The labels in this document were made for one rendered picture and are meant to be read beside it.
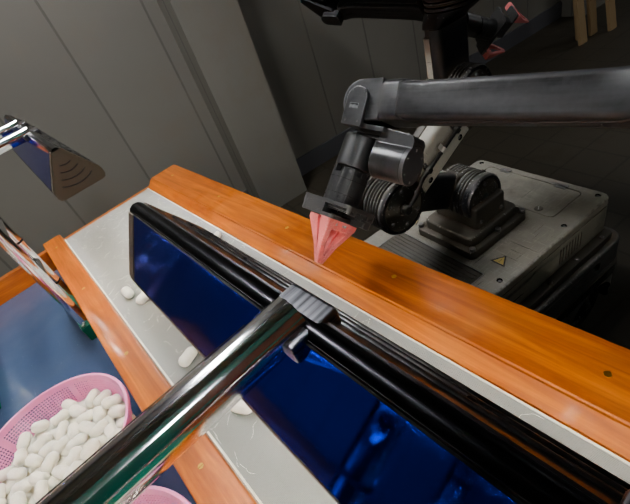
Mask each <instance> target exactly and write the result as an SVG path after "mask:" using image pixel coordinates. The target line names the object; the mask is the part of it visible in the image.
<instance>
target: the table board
mask: <svg viewBox="0 0 630 504"><path fill-rule="evenodd" d="M147 188H149V186H148V187H146V188H144V189H143V190H141V191H140V192H138V193H136V194H135V195H133V196H131V197H130V198H128V199H127V200H125V201H123V202H122V203H120V204H119V205H117V206H115V207H114V208H112V209H110V210H109V211H107V212H106V213H104V214H102V215H101V216H99V217H98V218H96V219H94V220H93V221H91V222H89V223H88V224H86V225H85V226H83V227H81V228H80V229H78V230H76V231H75V232H73V233H72V234H70V235H68V236H67V237H65V238H64V240H65V239H67V238H69V237H71V236H72V235H74V234H76V233H77V232H79V231H80V230H82V229H84V228H85V227H87V226H88V225H90V224H92V223H93V222H95V221H96V220H98V219H100V218H101V217H103V216H105V215H106V214H108V213H109V212H111V211H113V210H114V209H116V208H117V207H119V206H121V205H122V204H124V203H125V202H127V201H129V200H130V199H132V198H134V197H135V196H137V195H138V194H140V193H142V192H143V191H145V190H146V189H147ZM38 256H39V257H40V258H41V259H42V260H43V261H44V262H45V263H46V264H47V265H48V266H49V267H50V268H51V269H52V270H53V271H55V270H57V268H56V266H55V265H54V263H53V261H52V260H51V258H50V256H49V255H48V253H47V251H46V250H44V251H43V252H41V253H39V254H38ZM35 283H36V281H35V280H34V279H33V278H32V277H31V276H30V275H29V274H28V273H27V272H26V271H25V270H24V269H23V268H22V267H21V266H18V267H17V268H15V269H13V270H12V271H10V272H9V273H7V274H5V275H4V276H2V277H0V306H1V305H2V304H4V303H5V302H7V301H8V300H10V299H12V298H13V297H15V296H16V295H18V294H19V293H21V292H22V291H24V290H26V289H27V288H29V287H30V286H32V285H33V284H35Z"/></svg>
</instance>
